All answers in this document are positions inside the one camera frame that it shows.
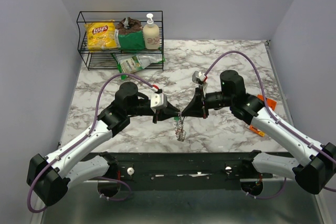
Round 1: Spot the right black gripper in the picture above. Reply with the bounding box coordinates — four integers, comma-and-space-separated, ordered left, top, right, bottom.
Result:
181, 85, 233, 119

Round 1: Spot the orange packet near arm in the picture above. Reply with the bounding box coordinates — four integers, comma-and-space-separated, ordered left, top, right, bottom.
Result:
249, 125, 265, 137

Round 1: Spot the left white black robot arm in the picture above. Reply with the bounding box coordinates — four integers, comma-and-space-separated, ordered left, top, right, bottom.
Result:
27, 82, 180, 207

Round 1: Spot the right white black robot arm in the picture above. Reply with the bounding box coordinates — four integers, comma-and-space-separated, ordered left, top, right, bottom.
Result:
182, 70, 335, 195

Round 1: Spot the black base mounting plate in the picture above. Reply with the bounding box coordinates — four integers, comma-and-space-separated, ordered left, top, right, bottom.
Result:
54, 152, 308, 192

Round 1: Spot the green white snack bag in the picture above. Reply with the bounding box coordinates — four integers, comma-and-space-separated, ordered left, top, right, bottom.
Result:
111, 53, 165, 73

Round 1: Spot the cream soap pump bottle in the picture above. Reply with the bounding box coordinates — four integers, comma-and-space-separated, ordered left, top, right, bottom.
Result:
142, 13, 160, 50

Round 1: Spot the green brown snack bag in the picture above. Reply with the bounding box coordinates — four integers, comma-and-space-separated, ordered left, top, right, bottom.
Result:
114, 17, 145, 51

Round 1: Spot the yellow Lays chips bag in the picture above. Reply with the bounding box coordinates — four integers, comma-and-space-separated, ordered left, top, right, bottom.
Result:
85, 19, 118, 51

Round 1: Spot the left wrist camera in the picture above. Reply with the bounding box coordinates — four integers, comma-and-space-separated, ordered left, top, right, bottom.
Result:
150, 93, 167, 112

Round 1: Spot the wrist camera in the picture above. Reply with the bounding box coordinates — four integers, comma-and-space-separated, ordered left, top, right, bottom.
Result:
150, 93, 167, 112
192, 71, 207, 85

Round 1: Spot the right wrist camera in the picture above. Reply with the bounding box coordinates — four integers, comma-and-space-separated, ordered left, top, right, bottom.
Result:
192, 71, 207, 85

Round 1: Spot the aluminium rail frame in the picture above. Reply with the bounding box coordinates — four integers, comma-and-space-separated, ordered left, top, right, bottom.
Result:
30, 39, 326, 224

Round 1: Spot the black wire shelf rack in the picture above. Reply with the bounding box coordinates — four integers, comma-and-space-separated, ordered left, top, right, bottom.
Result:
76, 10, 165, 70

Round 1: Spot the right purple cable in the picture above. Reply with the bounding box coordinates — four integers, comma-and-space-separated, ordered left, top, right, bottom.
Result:
203, 50, 336, 200

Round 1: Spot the purple cable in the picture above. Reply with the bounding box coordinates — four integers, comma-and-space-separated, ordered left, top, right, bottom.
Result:
27, 73, 163, 213
203, 50, 336, 200

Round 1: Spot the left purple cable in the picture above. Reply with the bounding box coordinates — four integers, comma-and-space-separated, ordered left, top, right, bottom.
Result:
27, 73, 163, 213

